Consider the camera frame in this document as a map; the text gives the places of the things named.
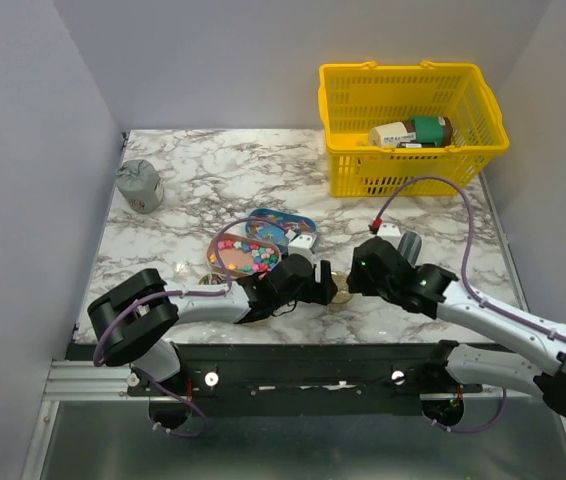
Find silver metal scoop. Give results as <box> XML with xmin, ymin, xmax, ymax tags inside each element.
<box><xmin>397</xmin><ymin>231</ymin><xmax>422</xmax><ymax>267</ymax></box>

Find pink tray star candies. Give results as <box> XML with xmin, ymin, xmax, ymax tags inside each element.
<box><xmin>206</xmin><ymin>233</ymin><xmax>282</xmax><ymax>278</ymax></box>

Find blue tray clear lollipops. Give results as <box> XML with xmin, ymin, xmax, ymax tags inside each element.
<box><xmin>245</xmin><ymin>208</ymin><xmax>317</xmax><ymax>251</ymax></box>

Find beige tray rainbow lollipops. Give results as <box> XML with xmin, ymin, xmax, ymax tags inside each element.
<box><xmin>198</xmin><ymin>272</ymin><xmax>225</xmax><ymax>285</ymax></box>

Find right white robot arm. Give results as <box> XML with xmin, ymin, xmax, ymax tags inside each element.
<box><xmin>347</xmin><ymin>237</ymin><xmax>566</xmax><ymax>418</ymax></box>

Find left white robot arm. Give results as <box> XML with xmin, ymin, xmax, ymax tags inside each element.
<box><xmin>87</xmin><ymin>254</ymin><xmax>338</xmax><ymax>395</ymax></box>

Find green brown bottle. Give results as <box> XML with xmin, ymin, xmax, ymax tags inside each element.
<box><xmin>368</xmin><ymin>116</ymin><xmax>454</xmax><ymax>148</ymax></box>

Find yellow plastic basket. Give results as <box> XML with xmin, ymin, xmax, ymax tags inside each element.
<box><xmin>318</xmin><ymin>61</ymin><xmax>509</xmax><ymax>197</ymax></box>

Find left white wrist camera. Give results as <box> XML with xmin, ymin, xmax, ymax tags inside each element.
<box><xmin>287</xmin><ymin>232</ymin><xmax>317</xmax><ymax>264</ymax></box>

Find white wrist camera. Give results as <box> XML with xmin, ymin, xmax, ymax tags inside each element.
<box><xmin>369</xmin><ymin>218</ymin><xmax>402</xmax><ymax>243</ymax></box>
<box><xmin>287</xmin><ymin>232</ymin><xmax>317</xmax><ymax>264</ymax></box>

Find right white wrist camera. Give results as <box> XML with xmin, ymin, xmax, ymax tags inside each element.
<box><xmin>369</xmin><ymin>218</ymin><xmax>402</xmax><ymax>243</ymax></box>

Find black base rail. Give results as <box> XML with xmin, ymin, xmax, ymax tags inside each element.
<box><xmin>62</xmin><ymin>342</ymin><xmax>484</xmax><ymax>417</ymax></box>

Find grey drawstring pouch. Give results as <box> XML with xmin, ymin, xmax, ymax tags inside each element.
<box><xmin>115</xmin><ymin>159</ymin><xmax>164</xmax><ymax>214</ymax></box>

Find aluminium frame rail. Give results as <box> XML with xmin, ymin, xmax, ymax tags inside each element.
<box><xmin>45</xmin><ymin>352</ymin><xmax>566</xmax><ymax>401</ymax></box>

